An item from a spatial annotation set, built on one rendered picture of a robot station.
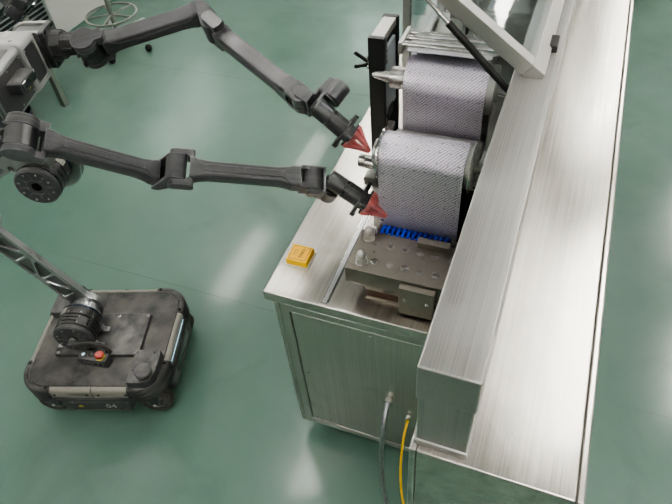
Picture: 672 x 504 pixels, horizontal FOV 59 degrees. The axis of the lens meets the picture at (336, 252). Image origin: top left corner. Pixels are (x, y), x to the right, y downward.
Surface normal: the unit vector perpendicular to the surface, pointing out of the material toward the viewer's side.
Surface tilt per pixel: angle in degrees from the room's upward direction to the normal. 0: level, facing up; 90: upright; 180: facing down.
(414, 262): 0
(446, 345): 0
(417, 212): 90
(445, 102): 92
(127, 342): 0
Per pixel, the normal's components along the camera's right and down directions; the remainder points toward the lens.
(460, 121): -0.35, 0.73
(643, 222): -0.07, -0.68
